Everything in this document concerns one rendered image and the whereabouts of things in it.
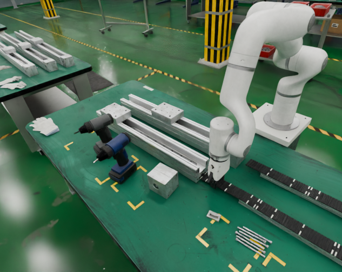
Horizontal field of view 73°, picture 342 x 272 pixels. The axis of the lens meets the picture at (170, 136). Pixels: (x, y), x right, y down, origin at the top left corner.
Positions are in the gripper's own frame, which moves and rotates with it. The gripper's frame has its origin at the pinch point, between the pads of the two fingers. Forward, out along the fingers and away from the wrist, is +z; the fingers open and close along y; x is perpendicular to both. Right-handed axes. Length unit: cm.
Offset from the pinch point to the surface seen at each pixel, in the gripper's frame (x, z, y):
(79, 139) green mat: 82, 3, -23
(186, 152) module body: 19.4, -4.2, 2.2
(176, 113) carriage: 41.3, -9.3, 19.9
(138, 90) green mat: 102, 3, 40
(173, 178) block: 12.7, -4.8, -14.3
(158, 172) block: 18.8, -6.3, -17.1
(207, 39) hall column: 210, 39, 281
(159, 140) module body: 38.3, -2.4, 2.2
